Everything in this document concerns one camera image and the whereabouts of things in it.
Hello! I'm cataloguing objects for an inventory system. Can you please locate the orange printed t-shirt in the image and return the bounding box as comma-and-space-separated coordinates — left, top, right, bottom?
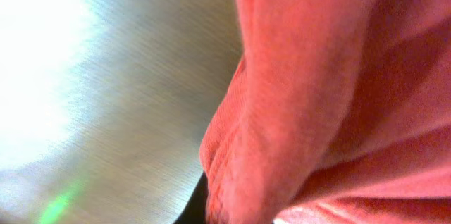
199, 0, 450, 224

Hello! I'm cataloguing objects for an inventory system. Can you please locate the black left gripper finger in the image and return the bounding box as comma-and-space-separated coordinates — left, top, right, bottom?
173, 173, 209, 224

